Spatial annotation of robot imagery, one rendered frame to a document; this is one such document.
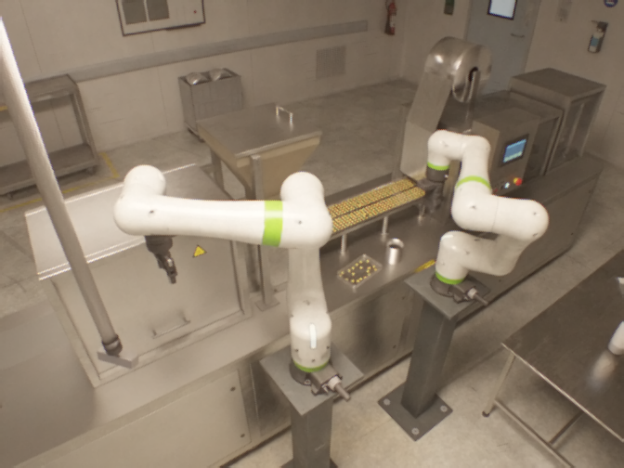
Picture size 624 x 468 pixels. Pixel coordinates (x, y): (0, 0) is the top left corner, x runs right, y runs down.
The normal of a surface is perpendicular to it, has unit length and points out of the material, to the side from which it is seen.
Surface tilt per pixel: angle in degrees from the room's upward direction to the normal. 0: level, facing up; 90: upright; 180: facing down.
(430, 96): 71
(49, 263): 0
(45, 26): 90
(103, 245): 0
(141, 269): 90
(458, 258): 89
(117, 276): 90
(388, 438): 0
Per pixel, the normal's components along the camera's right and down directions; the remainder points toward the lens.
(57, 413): 0.00, -0.80
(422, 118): -0.78, 0.06
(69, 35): 0.56, 0.50
